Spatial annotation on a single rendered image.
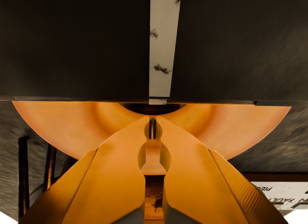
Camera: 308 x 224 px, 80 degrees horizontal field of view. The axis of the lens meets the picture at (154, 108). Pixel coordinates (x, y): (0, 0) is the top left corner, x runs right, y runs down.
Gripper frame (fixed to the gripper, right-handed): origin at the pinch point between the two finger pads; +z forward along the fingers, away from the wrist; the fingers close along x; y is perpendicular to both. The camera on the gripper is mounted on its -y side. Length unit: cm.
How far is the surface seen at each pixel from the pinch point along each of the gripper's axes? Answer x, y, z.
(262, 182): 25.3, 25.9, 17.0
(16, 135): -16.7, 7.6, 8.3
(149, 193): 0.0, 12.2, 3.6
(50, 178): -10.6, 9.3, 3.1
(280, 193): 32.5, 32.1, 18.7
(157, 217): 0.9, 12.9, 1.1
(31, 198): -18.4, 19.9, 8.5
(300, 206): 42, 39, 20
